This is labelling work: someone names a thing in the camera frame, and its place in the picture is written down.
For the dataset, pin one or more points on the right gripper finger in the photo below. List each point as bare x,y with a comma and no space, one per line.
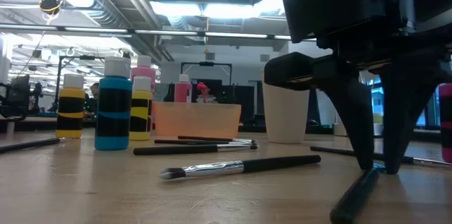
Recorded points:
356,118
399,118

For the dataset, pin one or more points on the orange translucent plastic bin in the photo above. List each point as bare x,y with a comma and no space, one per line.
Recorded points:
197,119

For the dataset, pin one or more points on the lemon yellow small paint bottle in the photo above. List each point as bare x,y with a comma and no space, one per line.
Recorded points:
141,111

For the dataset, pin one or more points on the orange-yellow small paint bottle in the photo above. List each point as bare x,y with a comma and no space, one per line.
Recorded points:
70,111

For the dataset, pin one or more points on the magenta small paint bottle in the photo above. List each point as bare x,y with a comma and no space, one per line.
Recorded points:
446,111

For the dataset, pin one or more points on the blue small paint bottle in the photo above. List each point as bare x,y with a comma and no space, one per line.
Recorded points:
113,111

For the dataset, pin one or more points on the small green object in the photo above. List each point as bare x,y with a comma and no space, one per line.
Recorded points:
378,118

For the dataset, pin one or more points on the white paper cup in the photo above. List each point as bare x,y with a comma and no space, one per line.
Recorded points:
285,118

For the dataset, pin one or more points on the bright ceiling light panel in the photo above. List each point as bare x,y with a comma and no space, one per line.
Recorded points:
226,10

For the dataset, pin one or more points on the black background screen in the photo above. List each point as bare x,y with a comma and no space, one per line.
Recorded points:
226,91

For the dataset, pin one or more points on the long ceiling light strip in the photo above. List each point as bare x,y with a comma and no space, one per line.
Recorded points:
166,32

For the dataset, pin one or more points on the grey hanging cloth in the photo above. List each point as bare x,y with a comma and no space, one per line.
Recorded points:
164,92

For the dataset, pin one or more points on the person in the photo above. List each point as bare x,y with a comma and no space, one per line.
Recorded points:
94,89

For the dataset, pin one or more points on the dark background monitor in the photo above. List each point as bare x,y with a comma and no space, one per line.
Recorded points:
19,93

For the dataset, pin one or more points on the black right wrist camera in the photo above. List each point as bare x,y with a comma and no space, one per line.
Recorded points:
287,70

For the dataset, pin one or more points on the black gantry frame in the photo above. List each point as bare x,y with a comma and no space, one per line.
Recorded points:
206,63
86,57

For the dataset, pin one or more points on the silver ceiling duct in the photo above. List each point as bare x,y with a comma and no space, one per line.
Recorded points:
102,15

